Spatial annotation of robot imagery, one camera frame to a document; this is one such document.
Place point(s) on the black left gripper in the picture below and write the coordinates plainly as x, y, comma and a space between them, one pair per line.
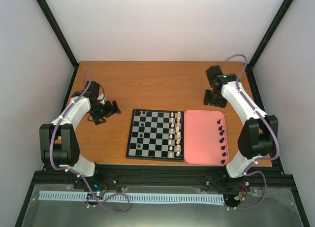
110, 111

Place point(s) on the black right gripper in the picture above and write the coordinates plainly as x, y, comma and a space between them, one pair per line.
222, 104

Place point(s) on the black and white chessboard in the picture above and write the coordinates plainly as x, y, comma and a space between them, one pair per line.
158, 137

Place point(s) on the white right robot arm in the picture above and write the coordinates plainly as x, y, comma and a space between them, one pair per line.
258, 138

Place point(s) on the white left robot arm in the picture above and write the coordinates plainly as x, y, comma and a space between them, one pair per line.
59, 146

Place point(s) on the white rook far corner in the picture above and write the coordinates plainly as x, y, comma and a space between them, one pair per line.
179, 114

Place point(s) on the pink plastic tray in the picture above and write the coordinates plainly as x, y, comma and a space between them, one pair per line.
201, 138

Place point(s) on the white bishop far side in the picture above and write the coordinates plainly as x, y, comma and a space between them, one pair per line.
178, 124

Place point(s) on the light blue cable duct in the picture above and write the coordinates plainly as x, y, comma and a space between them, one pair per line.
133, 198

